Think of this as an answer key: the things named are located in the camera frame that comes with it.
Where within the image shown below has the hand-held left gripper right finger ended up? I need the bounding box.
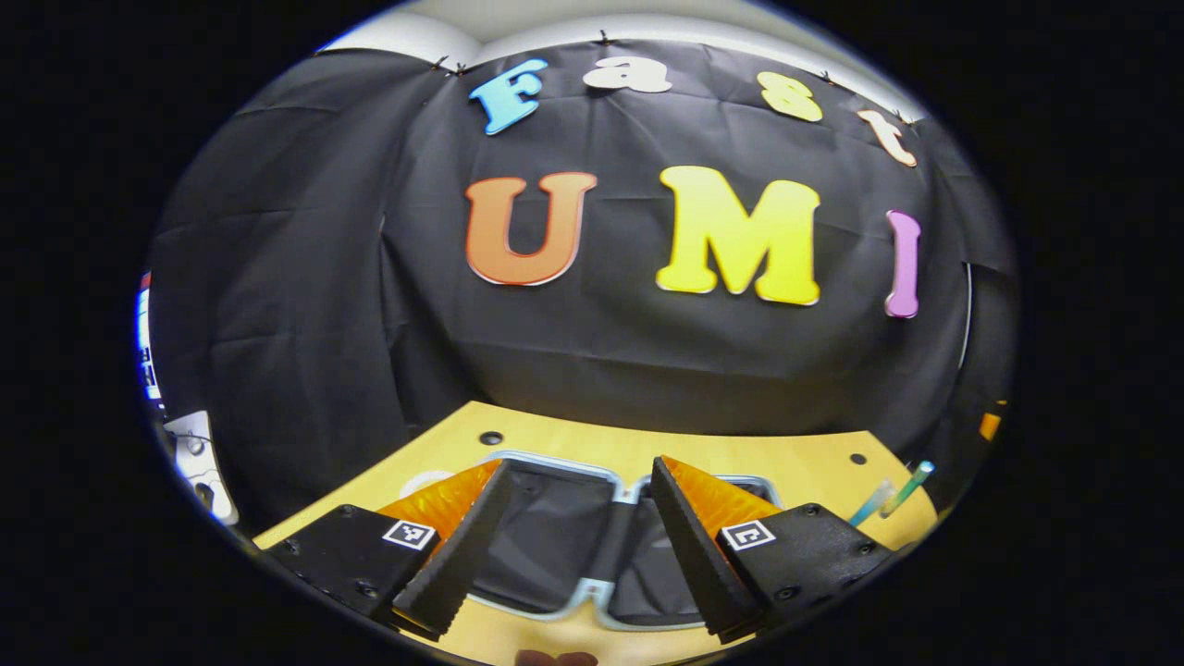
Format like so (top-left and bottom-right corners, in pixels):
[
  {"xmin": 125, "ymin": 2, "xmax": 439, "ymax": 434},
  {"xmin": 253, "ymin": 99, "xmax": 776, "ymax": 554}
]
[{"xmin": 650, "ymin": 455, "xmax": 896, "ymax": 646}]

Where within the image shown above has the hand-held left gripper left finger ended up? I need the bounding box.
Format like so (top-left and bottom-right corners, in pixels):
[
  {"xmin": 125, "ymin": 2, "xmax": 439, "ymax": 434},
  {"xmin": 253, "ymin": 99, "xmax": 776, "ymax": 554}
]
[{"xmin": 264, "ymin": 458, "xmax": 514, "ymax": 644}]

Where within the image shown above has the white suitcase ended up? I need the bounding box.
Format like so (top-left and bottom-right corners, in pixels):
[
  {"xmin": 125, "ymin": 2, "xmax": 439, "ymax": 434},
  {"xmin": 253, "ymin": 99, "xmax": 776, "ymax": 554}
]
[{"xmin": 467, "ymin": 450, "xmax": 783, "ymax": 632}]

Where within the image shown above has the white round object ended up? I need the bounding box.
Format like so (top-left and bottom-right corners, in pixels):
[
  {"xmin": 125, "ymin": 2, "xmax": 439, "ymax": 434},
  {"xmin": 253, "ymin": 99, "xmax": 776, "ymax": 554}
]
[{"xmin": 400, "ymin": 469, "xmax": 456, "ymax": 500}]

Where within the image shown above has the black backdrop cloth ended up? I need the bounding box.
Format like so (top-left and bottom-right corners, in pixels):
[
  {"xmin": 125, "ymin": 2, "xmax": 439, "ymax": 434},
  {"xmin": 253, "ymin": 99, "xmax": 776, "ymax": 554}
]
[{"xmin": 143, "ymin": 37, "xmax": 1018, "ymax": 533}]

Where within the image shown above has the white device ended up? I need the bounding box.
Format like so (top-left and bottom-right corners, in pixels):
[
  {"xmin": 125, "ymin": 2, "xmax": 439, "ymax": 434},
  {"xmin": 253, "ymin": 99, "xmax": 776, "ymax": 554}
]
[{"xmin": 165, "ymin": 411, "xmax": 240, "ymax": 526}]

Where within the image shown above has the white blue wall poster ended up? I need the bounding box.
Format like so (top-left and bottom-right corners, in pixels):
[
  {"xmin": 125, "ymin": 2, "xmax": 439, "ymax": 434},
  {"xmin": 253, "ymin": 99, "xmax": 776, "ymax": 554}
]
[{"xmin": 136, "ymin": 271, "xmax": 167, "ymax": 408}]

